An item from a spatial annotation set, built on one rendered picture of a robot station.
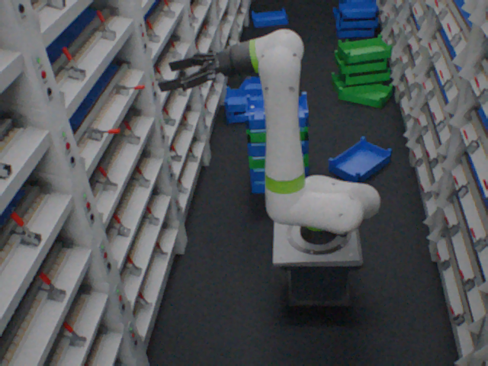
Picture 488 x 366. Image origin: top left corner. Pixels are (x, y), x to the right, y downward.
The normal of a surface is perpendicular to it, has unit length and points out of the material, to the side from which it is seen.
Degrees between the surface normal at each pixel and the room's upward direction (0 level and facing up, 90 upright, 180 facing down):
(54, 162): 90
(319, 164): 0
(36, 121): 90
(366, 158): 0
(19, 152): 16
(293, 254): 3
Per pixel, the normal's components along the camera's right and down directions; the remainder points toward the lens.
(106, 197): 0.19, -0.76
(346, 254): -0.12, -0.78
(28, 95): -0.11, 0.62
